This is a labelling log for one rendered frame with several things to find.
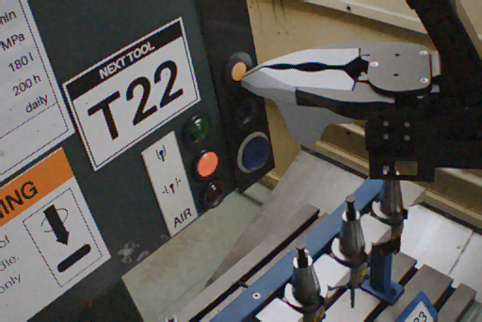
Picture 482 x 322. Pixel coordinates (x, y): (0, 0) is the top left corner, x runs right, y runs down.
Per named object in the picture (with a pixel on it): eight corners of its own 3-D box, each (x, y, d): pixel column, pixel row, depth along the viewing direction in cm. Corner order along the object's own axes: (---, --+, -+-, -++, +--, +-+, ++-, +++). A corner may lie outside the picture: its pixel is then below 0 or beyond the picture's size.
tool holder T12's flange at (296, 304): (308, 278, 87) (307, 267, 86) (335, 297, 83) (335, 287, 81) (278, 301, 84) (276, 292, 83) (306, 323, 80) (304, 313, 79)
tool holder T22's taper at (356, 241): (354, 231, 90) (353, 201, 86) (371, 246, 87) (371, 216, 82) (332, 245, 88) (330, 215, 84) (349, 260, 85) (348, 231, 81)
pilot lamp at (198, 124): (215, 136, 44) (209, 112, 43) (193, 151, 43) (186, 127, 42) (209, 133, 45) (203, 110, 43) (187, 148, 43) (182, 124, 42)
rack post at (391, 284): (405, 289, 117) (412, 189, 99) (391, 305, 114) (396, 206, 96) (369, 270, 123) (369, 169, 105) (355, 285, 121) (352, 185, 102)
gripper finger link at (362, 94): (293, 118, 39) (418, 123, 37) (290, 100, 39) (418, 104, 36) (304, 82, 43) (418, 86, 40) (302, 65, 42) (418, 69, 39)
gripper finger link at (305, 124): (241, 152, 45) (360, 157, 42) (228, 88, 41) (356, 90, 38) (251, 128, 47) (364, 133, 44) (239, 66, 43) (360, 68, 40)
